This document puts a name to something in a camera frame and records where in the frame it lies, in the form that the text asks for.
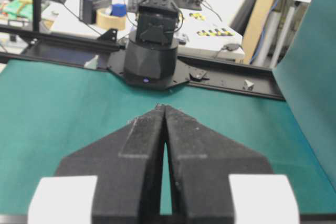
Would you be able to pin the white side table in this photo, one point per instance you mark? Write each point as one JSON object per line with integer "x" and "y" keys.
{"x": 160, "y": 23}

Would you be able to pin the black mounting plate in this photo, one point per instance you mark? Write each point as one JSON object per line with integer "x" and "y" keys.
{"x": 182, "y": 74}

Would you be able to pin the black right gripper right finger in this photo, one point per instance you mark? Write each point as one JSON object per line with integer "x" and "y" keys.
{"x": 218, "y": 180}

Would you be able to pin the green cloth mat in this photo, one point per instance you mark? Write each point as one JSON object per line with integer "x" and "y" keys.
{"x": 49, "y": 111}

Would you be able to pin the green backdrop panel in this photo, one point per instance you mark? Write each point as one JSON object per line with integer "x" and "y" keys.
{"x": 306, "y": 77}

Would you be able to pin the black power adapter box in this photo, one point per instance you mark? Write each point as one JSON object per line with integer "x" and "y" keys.
{"x": 88, "y": 9}

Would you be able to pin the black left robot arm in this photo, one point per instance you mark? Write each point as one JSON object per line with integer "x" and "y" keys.
{"x": 151, "y": 60}

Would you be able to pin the blue plastic cube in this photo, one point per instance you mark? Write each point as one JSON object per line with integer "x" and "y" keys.
{"x": 119, "y": 10}

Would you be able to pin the black aluminium frame rail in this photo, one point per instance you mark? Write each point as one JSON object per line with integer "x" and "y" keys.
{"x": 75, "y": 52}

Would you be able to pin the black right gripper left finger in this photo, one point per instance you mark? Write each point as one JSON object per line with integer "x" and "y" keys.
{"x": 115, "y": 179}

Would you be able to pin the black tripod pole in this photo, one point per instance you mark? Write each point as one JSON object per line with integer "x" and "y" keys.
{"x": 36, "y": 1}

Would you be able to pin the masking tape roll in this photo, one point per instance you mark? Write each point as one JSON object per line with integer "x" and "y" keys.
{"x": 107, "y": 22}

